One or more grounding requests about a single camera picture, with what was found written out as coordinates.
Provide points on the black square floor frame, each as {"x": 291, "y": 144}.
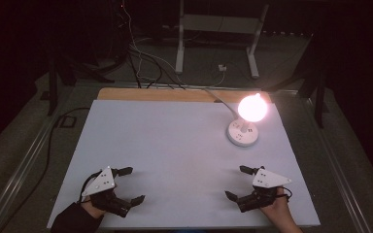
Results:
{"x": 68, "y": 121}

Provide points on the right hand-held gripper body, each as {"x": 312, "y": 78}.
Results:
{"x": 265, "y": 179}

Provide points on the aluminium floor rail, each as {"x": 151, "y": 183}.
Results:
{"x": 19, "y": 174}
{"x": 340, "y": 168}

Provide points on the white lamp with glowing bulb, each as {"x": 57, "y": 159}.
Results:
{"x": 243, "y": 134}

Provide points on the black tripod stand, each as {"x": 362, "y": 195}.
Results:
{"x": 64, "y": 74}

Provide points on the white metal stand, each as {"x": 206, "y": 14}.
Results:
{"x": 218, "y": 24}

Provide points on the pale grey table mat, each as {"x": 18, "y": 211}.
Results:
{"x": 162, "y": 155}

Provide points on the white plug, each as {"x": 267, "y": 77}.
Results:
{"x": 222, "y": 67}

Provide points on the person's left hand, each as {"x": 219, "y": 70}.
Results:
{"x": 94, "y": 209}

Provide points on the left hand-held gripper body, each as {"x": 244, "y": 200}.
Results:
{"x": 102, "y": 184}

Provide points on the person's right hand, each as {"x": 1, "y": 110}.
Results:
{"x": 280, "y": 210}

